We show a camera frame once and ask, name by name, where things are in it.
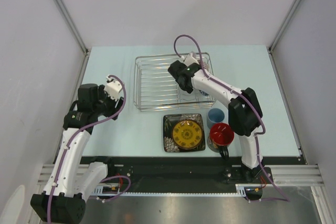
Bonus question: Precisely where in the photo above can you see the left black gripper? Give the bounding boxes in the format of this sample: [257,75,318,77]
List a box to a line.
[93,84,125,120]

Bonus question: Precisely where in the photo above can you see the red patterned small bowl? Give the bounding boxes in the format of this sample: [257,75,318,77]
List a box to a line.
[198,60,209,71]

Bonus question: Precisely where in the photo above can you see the blue patterned small bowl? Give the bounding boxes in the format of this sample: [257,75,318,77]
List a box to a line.
[199,90,209,97]

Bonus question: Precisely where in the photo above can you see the metal wire dish rack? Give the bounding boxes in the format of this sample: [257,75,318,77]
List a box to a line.
[133,54,215,111]

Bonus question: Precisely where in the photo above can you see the black floral square plate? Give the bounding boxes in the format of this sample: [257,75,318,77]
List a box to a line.
[163,113,205,153]

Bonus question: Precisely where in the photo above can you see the yellow round plate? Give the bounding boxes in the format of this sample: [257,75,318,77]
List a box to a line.
[172,120,204,150]

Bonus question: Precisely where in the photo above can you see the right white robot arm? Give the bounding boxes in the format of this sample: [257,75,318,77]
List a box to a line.
[168,60,266,183]

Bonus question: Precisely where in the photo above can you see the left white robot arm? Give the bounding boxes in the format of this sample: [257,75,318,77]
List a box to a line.
[30,78,125,223]

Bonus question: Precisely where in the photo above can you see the blue ceramic cup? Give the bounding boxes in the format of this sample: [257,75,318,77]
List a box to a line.
[206,108,225,129]

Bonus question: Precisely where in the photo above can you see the red black mug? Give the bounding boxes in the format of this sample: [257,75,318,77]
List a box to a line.
[207,123,234,161]

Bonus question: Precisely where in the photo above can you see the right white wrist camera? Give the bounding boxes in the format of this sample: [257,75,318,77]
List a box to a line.
[180,51,200,66]

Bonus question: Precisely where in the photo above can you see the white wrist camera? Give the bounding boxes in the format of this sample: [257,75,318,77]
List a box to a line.
[180,51,200,66]
[104,77,122,102]

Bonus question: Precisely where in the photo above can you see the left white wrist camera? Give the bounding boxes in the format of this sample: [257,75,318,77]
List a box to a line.
[104,77,122,102]

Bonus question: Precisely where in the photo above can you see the white slotted cable duct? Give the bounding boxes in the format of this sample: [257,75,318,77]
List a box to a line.
[89,184,246,198]

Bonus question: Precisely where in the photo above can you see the left aluminium frame post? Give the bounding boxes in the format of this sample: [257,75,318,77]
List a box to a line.
[53,0,88,55]

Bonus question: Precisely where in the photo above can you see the aluminium frame post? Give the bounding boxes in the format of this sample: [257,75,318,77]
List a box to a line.
[53,0,88,55]
[270,0,325,51]

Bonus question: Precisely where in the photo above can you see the aluminium extrusion rail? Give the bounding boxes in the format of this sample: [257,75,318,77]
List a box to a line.
[269,165,324,187]

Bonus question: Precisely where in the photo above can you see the right aluminium frame post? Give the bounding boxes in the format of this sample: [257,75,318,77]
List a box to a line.
[270,0,325,51]

